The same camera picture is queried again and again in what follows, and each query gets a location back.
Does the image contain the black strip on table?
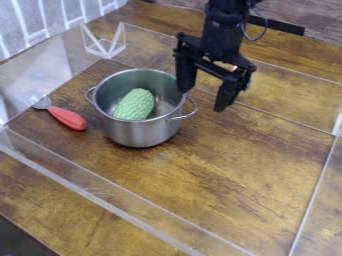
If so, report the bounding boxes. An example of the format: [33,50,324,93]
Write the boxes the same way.
[248,15,304,36]

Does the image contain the silver metal pot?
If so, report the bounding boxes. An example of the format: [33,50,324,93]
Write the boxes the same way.
[85,68,197,148]

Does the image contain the red handled spatula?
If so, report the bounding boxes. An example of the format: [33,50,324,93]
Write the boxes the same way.
[32,96,86,131]

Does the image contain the clear acrylic triangle bracket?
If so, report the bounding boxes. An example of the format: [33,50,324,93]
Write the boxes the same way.
[80,22,125,59]

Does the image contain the green bitter gourd toy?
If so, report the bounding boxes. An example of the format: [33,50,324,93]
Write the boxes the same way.
[113,88,155,120]

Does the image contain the black cable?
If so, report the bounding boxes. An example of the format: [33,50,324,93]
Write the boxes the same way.
[239,6,269,42]

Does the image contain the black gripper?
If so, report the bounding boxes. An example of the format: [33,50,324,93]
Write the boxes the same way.
[173,0,256,112]

